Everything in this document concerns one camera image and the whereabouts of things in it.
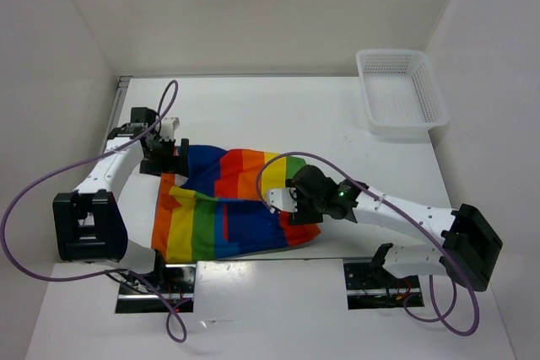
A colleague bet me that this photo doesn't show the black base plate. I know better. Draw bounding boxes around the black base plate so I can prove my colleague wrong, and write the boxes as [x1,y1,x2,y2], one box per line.
[343,260,424,310]
[113,265,196,314]

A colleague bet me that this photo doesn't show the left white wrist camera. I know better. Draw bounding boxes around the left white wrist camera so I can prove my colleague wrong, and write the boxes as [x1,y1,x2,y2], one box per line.
[159,117,180,141]

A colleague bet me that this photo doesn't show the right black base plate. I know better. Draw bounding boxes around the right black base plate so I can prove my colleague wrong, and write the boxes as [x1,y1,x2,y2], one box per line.
[343,260,424,310]

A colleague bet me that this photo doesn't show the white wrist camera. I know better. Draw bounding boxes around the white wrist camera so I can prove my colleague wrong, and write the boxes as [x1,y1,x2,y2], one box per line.
[267,187,298,213]
[159,117,180,141]

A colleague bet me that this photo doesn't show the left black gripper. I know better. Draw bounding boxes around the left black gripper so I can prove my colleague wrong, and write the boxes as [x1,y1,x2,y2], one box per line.
[140,137,189,177]

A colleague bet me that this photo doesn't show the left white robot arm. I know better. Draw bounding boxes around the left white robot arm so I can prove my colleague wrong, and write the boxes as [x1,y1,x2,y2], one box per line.
[52,107,189,293]

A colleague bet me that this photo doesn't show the white plastic basket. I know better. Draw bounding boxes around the white plastic basket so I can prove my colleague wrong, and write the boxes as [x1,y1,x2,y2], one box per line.
[356,49,449,137]

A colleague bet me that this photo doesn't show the rainbow striped shorts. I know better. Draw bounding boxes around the rainbow striped shorts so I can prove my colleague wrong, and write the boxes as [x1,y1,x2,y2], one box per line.
[151,145,320,264]

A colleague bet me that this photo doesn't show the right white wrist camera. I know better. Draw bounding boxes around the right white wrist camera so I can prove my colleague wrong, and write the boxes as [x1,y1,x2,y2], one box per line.
[267,187,298,213]

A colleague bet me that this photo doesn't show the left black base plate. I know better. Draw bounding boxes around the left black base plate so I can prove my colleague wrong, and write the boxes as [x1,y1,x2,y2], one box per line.
[113,265,196,314]

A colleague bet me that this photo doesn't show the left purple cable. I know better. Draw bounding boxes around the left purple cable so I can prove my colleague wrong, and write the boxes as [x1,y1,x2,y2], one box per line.
[1,79,189,343]

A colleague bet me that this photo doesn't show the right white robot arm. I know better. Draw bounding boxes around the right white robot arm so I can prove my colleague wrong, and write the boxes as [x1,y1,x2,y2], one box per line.
[285,165,503,292]

